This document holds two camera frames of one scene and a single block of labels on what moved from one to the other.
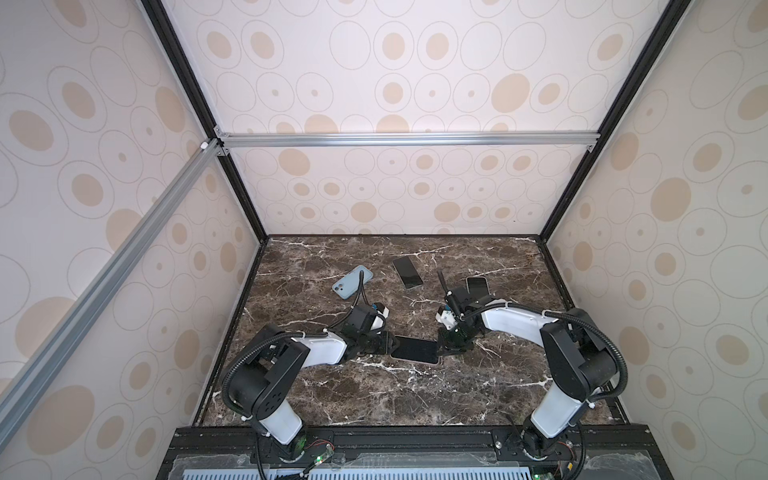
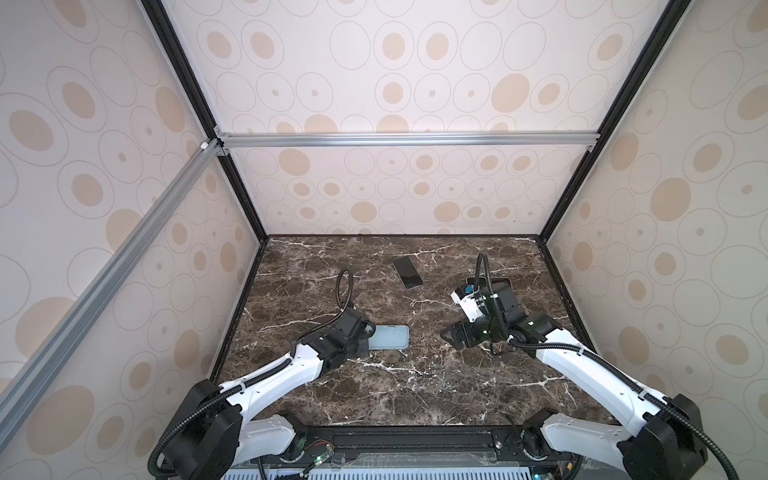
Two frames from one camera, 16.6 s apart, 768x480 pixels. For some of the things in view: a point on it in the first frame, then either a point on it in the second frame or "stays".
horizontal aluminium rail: x=415 y=139 stays
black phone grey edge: x=407 y=272 stays
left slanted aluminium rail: x=16 y=390 stays
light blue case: x=348 y=285 -> x=390 y=337
